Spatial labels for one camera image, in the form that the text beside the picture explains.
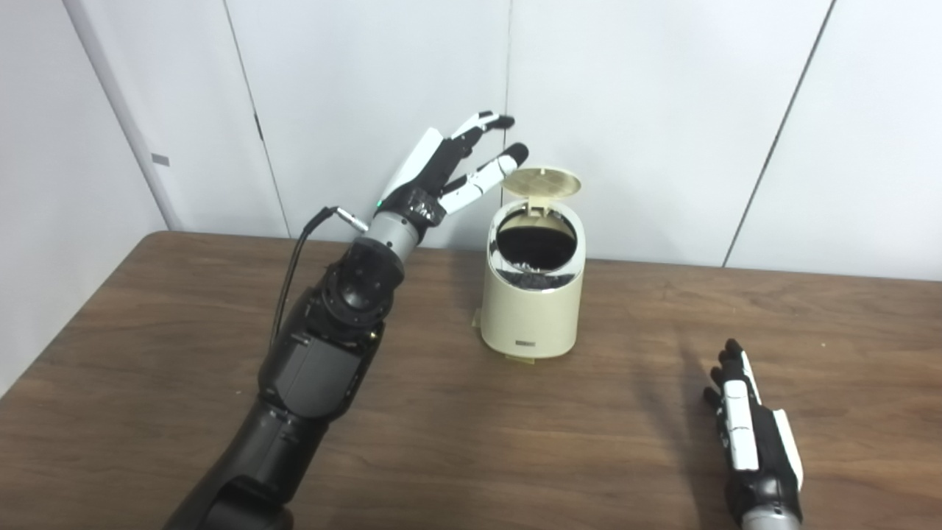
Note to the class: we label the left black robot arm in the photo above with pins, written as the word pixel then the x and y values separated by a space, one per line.
pixel 316 368

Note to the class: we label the cream-colored desktop trash bin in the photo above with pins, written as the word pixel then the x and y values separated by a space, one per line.
pixel 530 316

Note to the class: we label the black wall panel hinge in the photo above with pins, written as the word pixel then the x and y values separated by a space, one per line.
pixel 258 126

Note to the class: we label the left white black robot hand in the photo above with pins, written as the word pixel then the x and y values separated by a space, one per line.
pixel 427 184

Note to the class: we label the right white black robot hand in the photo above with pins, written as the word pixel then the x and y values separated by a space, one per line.
pixel 758 456

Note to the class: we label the white wall corner post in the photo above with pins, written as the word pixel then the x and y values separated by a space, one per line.
pixel 125 118

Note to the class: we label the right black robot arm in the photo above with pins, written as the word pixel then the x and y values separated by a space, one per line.
pixel 773 521

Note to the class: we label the yellow tape under bin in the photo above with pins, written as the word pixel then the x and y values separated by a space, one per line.
pixel 524 360

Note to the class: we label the round cream bin lid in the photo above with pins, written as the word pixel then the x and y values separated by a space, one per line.
pixel 542 182

